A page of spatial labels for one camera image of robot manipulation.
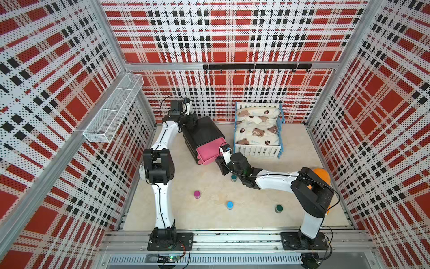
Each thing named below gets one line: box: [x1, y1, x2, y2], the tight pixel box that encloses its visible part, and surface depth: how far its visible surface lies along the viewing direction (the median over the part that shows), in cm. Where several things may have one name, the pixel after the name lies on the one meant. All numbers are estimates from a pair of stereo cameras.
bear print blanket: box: [235, 106, 280, 146], surface depth 107 cm
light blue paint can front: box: [226, 201, 234, 211], surface depth 84 cm
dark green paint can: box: [274, 204, 284, 214], surface depth 82 cm
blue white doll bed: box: [233, 101, 286, 159], surface depth 107 cm
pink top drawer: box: [195, 137, 227, 166], surface depth 89 cm
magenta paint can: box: [193, 190, 202, 199], surface depth 88 cm
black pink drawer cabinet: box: [182, 116, 227, 166], surface depth 95 cm
